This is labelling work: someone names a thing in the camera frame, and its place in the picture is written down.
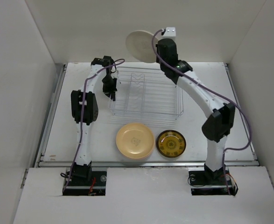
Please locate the cream plate rearmost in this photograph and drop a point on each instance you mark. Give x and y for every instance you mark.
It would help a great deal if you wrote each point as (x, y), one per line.
(139, 45)

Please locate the white wire dish rack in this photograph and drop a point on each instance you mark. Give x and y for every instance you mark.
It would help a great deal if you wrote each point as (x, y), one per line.
(146, 93)

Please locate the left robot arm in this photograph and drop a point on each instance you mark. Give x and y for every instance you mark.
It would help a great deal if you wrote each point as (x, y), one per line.
(84, 110)

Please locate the aluminium front rail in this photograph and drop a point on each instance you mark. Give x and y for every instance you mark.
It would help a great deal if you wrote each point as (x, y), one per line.
(47, 164)

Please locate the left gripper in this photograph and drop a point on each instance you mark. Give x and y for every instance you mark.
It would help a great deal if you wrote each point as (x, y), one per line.
(110, 92)

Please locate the yellow plate back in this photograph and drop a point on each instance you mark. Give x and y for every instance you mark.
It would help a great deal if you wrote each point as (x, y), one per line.
(135, 137)

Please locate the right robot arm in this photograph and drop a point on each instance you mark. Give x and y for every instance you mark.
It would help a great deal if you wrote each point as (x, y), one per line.
(219, 115)

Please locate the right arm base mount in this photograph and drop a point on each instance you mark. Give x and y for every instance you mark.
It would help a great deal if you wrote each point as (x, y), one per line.
(200, 185)

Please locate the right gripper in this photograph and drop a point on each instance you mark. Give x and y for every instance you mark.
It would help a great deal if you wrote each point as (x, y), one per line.
(157, 49)

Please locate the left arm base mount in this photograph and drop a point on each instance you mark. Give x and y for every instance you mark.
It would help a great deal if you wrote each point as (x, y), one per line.
(95, 186)

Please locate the dark patterned small plate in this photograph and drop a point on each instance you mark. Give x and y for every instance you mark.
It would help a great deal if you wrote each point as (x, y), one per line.
(171, 144)

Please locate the pink plate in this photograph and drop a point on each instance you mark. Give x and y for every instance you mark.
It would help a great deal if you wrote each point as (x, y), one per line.
(138, 155)

